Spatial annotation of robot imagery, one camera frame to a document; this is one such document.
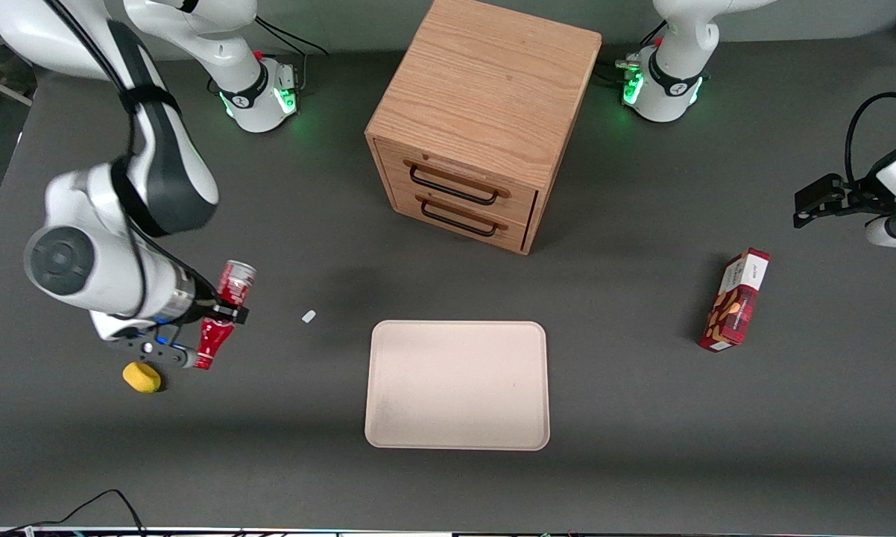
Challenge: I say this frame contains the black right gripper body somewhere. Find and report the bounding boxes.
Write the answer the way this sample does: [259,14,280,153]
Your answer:
[183,287,219,329]

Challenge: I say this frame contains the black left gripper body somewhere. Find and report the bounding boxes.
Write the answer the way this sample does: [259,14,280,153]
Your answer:
[838,175,896,219]

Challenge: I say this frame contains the red coke bottle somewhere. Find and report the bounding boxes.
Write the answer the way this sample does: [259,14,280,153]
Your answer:
[192,260,258,371]

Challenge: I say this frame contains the beige plastic tray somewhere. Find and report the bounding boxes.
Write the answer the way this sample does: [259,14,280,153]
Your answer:
[365,320,551,451]

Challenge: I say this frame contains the yellow sponge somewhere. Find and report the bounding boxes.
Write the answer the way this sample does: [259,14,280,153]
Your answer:
[122,362,163,394]

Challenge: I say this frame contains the red snack box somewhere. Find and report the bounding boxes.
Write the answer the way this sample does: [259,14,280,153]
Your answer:
[698,248,771,353]

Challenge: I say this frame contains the wooden drawer cabinet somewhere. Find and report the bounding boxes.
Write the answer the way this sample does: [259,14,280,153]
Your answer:
[365,0,604,256]

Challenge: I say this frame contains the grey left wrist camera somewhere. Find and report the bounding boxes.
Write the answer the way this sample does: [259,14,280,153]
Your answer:
[865,214,896,253]

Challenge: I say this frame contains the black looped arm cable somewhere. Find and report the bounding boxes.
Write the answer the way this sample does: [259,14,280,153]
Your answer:
[845,91,896,187]

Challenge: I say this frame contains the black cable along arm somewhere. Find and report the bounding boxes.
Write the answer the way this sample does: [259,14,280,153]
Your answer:
[42,0,221,321]

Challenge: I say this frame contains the thin black cable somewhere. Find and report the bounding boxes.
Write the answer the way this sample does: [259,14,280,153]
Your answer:
[1,489,148,535]

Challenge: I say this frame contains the black drawer handle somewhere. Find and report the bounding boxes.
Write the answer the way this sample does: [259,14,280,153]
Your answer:
[408,164,500,207]
[419,198,499,239]

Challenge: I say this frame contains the black base cable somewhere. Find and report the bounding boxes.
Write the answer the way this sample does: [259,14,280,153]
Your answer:
[255,16,329,57]

